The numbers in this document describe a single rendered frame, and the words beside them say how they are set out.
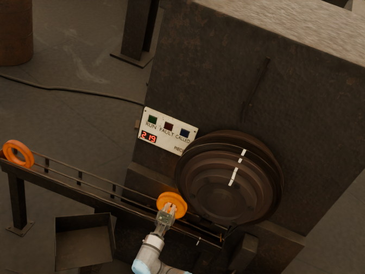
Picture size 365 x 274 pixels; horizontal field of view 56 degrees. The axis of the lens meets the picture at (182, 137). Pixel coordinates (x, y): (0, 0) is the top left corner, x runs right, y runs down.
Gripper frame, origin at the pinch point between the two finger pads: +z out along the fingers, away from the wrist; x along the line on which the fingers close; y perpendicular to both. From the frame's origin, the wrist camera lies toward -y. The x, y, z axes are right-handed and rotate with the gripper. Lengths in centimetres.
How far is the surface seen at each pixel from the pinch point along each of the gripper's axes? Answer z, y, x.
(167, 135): 18.1, 26.3, 14.0
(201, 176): -0.7, 36.9, -7.8
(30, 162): -6, -16, 80
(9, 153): -5, -19, 95
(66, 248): -37, -16, 38
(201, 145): 9.2, 42.8, -3.1
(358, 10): 116, 60, -49
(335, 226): 93, -114, -134
